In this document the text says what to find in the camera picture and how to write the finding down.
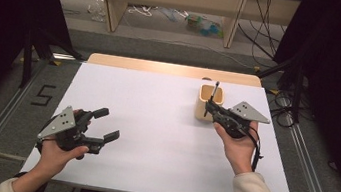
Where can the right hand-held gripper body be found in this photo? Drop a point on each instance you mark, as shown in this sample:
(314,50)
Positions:
(243,114)

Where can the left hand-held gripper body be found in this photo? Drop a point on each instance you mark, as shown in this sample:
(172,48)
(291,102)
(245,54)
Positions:
(62,122)

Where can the cream square pen holder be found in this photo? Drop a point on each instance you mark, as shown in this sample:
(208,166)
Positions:
(200,108)

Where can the black pen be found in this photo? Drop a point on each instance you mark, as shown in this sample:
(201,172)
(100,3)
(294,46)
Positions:
(216,89)

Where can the person's right hand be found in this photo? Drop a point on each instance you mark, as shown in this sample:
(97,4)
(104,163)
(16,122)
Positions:
(239,152)

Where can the person's left hand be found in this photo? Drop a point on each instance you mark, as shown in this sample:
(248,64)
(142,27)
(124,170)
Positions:
(53,160)

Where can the black metal stand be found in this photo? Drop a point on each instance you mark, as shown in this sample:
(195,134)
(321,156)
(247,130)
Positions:
(35,50)
(290,79)

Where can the green and blue plastic item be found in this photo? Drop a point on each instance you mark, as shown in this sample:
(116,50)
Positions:
(205,25)

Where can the clear bluish plastic wrap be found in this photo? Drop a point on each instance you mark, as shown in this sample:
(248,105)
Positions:
(171,13)

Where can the black curtain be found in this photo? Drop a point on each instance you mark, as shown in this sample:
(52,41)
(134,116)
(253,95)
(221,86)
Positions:
(4,18)
(338,82)

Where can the clear plastic bag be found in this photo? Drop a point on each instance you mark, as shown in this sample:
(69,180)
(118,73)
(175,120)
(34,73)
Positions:
(97,10)

